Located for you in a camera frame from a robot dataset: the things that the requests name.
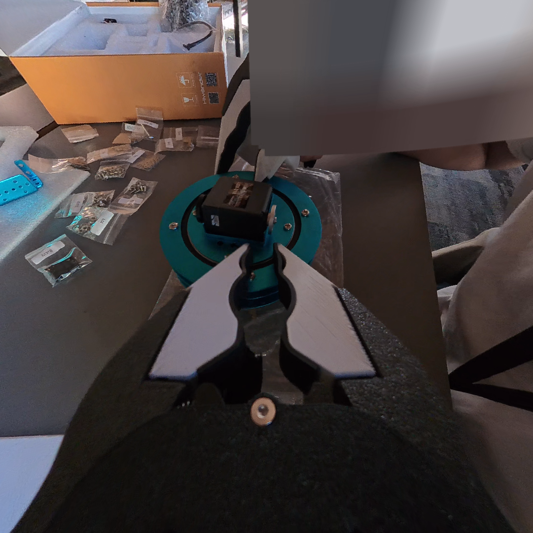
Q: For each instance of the large clear plastic bag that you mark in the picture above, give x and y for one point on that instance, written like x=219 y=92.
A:
x=329 y=233

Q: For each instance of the teal round robot base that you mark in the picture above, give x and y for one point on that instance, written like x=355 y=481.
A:
x=308 y=233

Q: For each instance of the white instruction booklet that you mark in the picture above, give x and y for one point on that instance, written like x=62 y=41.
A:
x=25 y=479

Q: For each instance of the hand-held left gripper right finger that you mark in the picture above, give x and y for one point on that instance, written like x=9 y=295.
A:
x=329 y=329

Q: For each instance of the blue U bracket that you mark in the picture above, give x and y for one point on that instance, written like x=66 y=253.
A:
x=16 y=187

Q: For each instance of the black chest harness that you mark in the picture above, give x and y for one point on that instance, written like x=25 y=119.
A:
x=491 y=362

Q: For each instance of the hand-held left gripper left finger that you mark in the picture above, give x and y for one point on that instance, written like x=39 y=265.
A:
x=195 y=329

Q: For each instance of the white foam sheet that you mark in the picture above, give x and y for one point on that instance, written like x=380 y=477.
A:
x=25 y=233

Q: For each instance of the white foam insert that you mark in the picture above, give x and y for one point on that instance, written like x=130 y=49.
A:
x=95 y=37

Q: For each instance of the bubble wrap pouch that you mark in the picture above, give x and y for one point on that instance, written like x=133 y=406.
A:
x=183 y=14

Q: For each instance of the person's right forearm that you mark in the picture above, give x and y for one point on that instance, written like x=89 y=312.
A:
x=458 y=156

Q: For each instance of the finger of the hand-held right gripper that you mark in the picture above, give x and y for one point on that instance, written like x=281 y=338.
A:
x=227 y=137
x=275 y=164

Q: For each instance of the white foam cutout piece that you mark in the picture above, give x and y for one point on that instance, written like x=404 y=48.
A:
x=18 y=137

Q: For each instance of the spread of hardware bags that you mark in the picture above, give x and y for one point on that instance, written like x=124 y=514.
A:
x=108 y=166

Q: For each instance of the orange and white cardboard box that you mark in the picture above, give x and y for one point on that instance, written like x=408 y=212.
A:
x=104 y=87

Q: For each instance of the grey desk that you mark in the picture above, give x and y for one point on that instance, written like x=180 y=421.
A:
x=383 y=250

